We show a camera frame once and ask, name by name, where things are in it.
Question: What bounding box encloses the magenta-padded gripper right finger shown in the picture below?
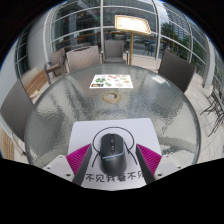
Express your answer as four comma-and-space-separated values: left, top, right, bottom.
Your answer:
134, 143, 183, 185

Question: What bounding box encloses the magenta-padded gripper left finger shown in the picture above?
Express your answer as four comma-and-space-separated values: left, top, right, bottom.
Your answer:
43, 143, 93, 187

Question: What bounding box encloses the black computer mouse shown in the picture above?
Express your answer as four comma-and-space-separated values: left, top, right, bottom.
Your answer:
99, 132, 128, 176

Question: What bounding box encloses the white mouse pad with drawing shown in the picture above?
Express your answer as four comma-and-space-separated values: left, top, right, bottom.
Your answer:
67, 117, 163, 192

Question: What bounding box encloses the dark metal folding table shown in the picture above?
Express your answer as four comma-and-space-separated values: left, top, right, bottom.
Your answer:
199, 84, 224, 138

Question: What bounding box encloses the colourful printed menu card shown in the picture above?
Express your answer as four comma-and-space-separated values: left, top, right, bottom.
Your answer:
88, 73, 134, 90

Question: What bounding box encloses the gold framed menu stand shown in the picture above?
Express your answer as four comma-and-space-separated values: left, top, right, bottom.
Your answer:
114, 14, 152, 66

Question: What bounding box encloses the brass table hole ring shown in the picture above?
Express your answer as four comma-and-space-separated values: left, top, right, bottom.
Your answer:
102, 90, 122, 104

